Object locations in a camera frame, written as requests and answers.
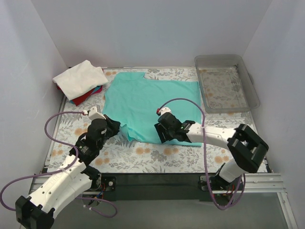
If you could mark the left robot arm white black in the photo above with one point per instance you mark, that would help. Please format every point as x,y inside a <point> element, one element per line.
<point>75,175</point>

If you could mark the white folded t shirt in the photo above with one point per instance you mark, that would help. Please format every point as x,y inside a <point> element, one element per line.
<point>78,80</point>

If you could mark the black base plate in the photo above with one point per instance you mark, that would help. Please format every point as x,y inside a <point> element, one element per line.
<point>108,183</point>
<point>209,183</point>

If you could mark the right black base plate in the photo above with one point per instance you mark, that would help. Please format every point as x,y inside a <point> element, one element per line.
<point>209,183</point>

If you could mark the aluminium front rail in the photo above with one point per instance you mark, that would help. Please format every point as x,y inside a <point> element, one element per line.
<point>264,183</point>

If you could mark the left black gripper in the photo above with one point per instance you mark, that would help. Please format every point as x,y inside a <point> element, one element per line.
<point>113,124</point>

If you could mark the blue folded t shirt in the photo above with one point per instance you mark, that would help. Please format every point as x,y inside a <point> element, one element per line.
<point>95,89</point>

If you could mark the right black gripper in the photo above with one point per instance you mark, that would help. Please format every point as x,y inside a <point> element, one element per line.
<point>161,132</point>

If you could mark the clear plastic bin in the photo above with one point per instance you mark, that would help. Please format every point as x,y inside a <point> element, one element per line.
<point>225,83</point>

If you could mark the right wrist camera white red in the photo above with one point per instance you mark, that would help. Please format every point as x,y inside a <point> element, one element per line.
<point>164,110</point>

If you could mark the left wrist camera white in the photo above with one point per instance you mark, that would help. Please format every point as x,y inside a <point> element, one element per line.
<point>93,114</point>

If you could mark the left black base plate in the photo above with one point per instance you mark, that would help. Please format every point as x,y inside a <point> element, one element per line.
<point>108,183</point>

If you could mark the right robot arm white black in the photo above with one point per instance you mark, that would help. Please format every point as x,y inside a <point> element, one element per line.
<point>246,146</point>

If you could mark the teal t shirt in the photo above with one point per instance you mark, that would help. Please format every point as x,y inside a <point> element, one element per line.
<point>133,101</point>

